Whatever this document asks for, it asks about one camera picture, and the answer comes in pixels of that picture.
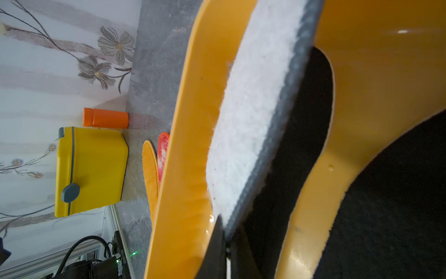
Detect grey felt insole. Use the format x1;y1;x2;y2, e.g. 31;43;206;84
206;1;324;242

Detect red white patterned insole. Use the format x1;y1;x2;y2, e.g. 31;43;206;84
157;132;170;184

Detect narrow yellow fuzzy insole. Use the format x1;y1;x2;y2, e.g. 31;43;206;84
142;141;159;225

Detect yellow plastic storage box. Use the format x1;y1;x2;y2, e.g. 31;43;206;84
145;1;446;279

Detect yellow lidded lunch box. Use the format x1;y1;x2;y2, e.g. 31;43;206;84
55;127;128;218

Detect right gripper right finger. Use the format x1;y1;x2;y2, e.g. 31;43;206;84
230;227;261;279

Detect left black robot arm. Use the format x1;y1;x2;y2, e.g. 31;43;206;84
53;231;131;279

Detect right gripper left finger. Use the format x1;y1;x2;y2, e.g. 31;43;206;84
195;215;226;279

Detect orange cylinder bottle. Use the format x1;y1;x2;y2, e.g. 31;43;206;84
82;108;130;129

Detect black insole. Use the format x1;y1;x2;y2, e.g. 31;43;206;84
314;112;446;279
243;47;333;279

